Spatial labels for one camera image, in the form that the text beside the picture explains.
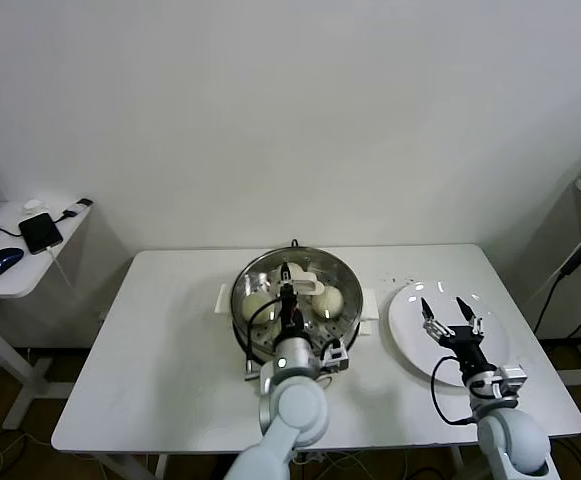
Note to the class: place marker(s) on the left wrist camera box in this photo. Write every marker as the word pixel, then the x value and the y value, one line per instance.
pixel 335 356

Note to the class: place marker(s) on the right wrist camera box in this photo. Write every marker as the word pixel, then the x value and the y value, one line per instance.
pixel 512 377

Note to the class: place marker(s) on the white round plate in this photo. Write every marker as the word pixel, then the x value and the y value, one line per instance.
pixel 405 345

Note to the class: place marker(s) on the white side desk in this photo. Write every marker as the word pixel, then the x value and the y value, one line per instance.
pixel 10 282

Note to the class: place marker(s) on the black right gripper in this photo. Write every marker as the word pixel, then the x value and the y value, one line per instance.
pixel 465 347

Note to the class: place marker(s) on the stainless steel steamer basket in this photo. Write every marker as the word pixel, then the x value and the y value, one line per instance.
pixel 355 305

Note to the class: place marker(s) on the white power strip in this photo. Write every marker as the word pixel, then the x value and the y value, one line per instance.
pixel 312 456

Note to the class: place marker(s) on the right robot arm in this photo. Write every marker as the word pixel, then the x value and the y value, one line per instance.
pixel 512 440

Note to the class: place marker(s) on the black smartphone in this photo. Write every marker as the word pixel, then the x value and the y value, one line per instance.
pixel 41 232

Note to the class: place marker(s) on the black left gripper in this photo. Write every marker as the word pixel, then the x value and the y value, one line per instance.
pixel 290 315

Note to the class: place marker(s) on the round glass pot lid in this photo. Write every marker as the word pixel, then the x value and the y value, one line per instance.
pixel 340 320

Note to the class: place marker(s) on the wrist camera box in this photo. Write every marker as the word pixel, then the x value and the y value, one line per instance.
pixel 335 356
pixel 512 377

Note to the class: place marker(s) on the blue computer mouse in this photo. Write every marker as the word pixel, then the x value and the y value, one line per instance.
pixel 1 261

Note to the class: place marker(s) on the small white earbud case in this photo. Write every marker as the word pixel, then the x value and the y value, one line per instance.
pixel 32 204

